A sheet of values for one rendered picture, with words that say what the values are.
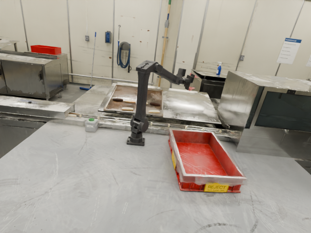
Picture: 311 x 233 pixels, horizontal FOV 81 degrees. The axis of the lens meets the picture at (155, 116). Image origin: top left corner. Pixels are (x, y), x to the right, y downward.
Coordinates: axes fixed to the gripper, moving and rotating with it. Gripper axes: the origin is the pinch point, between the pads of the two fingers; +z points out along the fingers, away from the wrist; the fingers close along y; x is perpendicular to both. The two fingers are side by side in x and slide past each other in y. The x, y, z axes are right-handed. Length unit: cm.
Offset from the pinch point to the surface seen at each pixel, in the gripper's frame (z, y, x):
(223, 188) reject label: -37, 30, 82
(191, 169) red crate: -40, 35, 63
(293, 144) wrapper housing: 34, 16, 75
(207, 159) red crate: -24, 34, 59
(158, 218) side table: -73, 38, 82
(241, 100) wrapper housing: 6.1, -2.6, 43.6
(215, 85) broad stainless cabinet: 126, 21, -88
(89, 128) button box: -86, 41, 3
